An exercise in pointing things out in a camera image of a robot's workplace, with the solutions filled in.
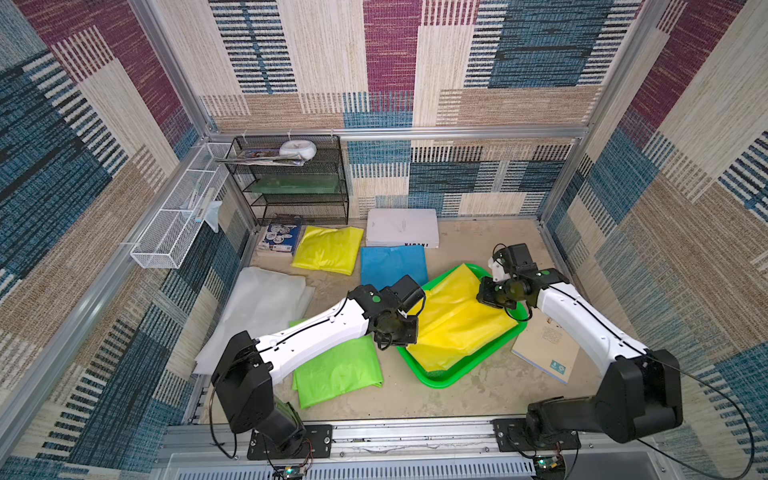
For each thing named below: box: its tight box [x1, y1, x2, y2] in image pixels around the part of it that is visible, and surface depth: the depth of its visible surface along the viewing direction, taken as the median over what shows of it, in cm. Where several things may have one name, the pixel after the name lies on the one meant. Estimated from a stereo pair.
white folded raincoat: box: [194, 267, 315, 375], surface depth 96 cm
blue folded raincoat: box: [360, 245, 428, 291], surface depth 109 cm
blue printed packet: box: [260, 224, 298, 252], surface depth 114 cm
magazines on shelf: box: [216, 148, 305, 166], surface depth 82 cm
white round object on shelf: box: [279, 139, 317, 161], surface depth 91 cm
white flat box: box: [366, 208, 439, 249], surface depth 117 cm
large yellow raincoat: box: [406, 263, 518, 372], surface depth 81 cm
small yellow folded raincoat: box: [291, 226, 364, 276], surface depth 110 cm
